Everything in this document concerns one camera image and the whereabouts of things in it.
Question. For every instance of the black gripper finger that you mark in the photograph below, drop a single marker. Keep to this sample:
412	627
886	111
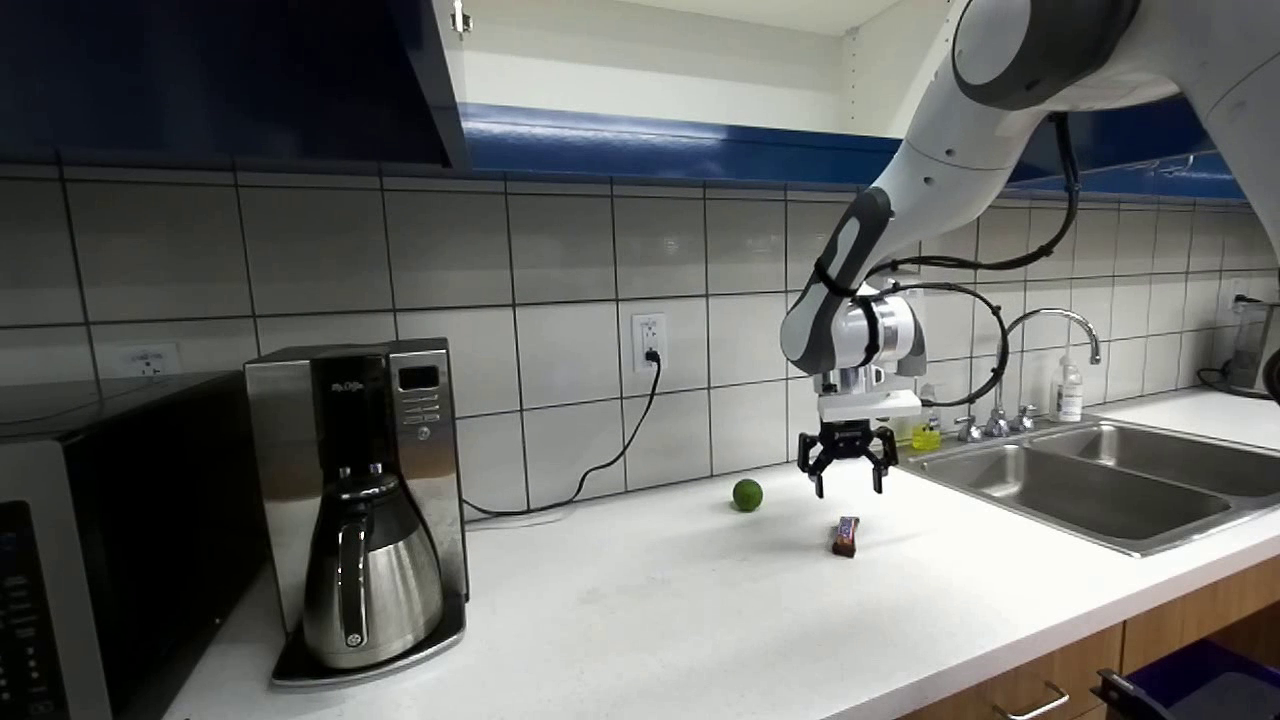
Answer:
880	466
808	466

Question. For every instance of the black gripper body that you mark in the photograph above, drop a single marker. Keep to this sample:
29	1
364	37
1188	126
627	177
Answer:
844	440

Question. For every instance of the brown Snickers packet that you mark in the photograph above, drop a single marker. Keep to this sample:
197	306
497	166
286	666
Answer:
844	539

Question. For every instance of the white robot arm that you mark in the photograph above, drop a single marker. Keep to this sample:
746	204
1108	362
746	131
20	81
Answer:
934	162

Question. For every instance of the wooden base cabinet drawers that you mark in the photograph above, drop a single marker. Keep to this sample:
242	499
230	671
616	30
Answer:
1173	622

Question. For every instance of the open white cabinet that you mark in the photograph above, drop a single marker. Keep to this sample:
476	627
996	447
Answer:
643	93

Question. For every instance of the blue cabinet door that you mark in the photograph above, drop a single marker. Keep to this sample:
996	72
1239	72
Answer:
1144	144

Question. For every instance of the closed blue cabinet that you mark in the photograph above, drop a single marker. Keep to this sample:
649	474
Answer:
201	81

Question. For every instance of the yellow dish soap bottle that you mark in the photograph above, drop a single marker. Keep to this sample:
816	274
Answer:
923	439

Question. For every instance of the green lime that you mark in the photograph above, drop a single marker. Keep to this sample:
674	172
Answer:
746	493

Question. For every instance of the small white pump bottle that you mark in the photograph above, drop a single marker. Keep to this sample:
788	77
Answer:
1070	399

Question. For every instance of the stainless steel double sink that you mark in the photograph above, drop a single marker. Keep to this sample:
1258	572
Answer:
1107	493

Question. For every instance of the chrome sink faucet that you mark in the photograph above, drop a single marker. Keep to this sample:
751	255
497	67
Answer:
1064	318

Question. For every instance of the dark blue chair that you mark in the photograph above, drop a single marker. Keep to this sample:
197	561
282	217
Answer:
1193	687

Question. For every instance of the dark countertop appliance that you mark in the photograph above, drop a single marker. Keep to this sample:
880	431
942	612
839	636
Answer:
1245	344

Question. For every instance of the stainless steel coffee maker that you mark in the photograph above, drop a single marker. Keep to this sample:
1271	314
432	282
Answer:
412	440

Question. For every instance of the stainless steel carafe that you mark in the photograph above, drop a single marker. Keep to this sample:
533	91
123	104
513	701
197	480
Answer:
374	584

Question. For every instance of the black and silver microwave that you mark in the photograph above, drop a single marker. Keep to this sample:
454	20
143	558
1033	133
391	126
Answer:
134	535

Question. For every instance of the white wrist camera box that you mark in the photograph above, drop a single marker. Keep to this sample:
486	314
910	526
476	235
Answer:
865	406

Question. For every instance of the white wall outlet with plug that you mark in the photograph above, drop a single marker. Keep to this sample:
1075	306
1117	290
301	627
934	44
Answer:
649	333

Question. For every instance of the white empty wall outlet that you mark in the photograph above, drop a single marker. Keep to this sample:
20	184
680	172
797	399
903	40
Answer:
148	362

